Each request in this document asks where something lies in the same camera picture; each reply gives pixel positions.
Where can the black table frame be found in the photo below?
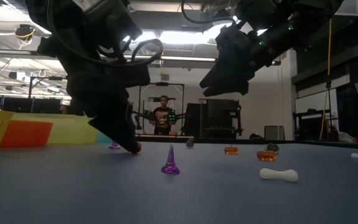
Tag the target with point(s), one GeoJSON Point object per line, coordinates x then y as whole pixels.
{"type": "Point", "coordinates": [291, 141]}

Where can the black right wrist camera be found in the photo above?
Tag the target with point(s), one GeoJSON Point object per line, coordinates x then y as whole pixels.
{"type": "Point", "coordinates": [225, 37]}

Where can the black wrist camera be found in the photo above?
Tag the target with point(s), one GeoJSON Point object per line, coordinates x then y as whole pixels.
{"type": "Point", "coordinates": [225, 37]}
{"type": "Point", "coordinates": [138, 76]}

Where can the purple plastic witch hat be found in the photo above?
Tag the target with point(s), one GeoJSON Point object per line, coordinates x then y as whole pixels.
{"type": "Point", "coordinates": [170, 168]}
{"type": "Point", "coordinates": [114, 145]}

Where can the black equipment rack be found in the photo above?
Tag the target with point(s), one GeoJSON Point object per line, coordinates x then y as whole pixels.
{"type": "Point", "coordinates": [216, 118]}

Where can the black dome object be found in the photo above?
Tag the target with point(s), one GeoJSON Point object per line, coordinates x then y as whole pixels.
{"type": "Point", "coordinates": [256, 136]}

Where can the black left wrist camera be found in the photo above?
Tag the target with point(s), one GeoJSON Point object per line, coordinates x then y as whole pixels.
{"type": "Point", "coordinates": [138, 76]}

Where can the person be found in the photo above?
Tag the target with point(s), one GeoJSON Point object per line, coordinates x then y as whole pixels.
{"type": "Point", "coordinates": [163, 118]}

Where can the orange plastic pumpkin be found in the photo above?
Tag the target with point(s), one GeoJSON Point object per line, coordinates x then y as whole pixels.
{"type": "Point", "coordinates": [231, 150]}
{"type": "Point", "coordinates": [139, 148]}
{"type": "Point", "coordinates": [266, 155]}

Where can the whiteboard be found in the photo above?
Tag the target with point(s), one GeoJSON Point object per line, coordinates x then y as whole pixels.
{"type": "Point", "coordinates": [315, 101]}

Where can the black background rig frame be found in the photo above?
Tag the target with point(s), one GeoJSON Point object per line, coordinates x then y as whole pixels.
{"type": "Point", "coordinates": [162, 84]}
{"type": "Point", "coordinates": [31, 93]}

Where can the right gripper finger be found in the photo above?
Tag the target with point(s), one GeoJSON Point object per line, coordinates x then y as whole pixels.
{"type": "Point", "coordinates": [228, 90]}
{"type": "Point", "coordinates": [219, 77]}

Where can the long ceiling light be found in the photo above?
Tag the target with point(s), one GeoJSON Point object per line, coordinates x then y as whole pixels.
{"type": "Point", "coordinates": [188, 58]}

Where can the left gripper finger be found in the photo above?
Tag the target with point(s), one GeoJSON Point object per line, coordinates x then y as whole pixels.
{"type": "Point", "coordinates": [130, 118]}
{"type": "Point", "coordinates": [120, 135]}

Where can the blue table mat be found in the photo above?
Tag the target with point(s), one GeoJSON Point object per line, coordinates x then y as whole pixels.
{"type": "Point", "coordinates": [179, 199]}

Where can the white hanging panel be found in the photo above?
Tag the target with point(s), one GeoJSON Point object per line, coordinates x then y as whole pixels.
{"type": "Point", "coordinates": [348, 7]}

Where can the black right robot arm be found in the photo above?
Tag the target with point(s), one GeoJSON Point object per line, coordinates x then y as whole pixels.
{"type": "Point", "coordinates": [306, 18]}

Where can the grey metal box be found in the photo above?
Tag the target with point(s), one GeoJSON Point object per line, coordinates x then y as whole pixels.
{"type": "Point", "coordinates": [273, 132]}

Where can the teal plastic bin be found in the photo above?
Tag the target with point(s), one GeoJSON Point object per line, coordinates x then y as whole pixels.
{"type": "Point", "coordinates": [102, 138]}

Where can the lime green plastic bin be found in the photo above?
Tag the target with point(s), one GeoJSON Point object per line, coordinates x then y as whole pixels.
{"type": "Point", "coordinates": [70, 130]}

